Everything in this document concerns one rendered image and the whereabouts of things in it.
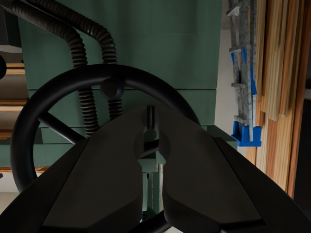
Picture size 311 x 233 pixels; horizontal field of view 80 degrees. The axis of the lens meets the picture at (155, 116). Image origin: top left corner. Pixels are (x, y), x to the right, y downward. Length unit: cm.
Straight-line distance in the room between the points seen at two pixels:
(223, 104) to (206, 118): 265
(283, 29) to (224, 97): 152
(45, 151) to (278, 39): 175
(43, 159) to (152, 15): 42
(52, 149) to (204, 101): 39
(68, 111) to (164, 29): 29
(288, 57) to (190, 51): 141
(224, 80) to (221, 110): 46
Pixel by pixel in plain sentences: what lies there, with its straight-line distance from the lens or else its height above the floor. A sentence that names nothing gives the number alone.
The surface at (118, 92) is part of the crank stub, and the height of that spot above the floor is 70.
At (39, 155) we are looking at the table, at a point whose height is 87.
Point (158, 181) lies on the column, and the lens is 92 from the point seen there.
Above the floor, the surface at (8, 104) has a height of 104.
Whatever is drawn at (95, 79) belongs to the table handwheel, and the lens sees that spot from 26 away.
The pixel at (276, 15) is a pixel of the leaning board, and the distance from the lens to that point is 185.
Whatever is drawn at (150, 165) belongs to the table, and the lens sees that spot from 38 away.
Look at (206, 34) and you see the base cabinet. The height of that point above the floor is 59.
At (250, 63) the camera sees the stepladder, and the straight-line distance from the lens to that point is 139.
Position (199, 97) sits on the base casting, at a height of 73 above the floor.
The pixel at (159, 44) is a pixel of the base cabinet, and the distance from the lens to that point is 45.
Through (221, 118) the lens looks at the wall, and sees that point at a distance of 315.
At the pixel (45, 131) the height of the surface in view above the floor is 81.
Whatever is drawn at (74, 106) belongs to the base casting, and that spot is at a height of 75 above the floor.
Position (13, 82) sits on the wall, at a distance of 376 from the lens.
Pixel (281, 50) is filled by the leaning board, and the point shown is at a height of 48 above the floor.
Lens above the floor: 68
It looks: 12 degrees up
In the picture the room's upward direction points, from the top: 180 degrees clockwise
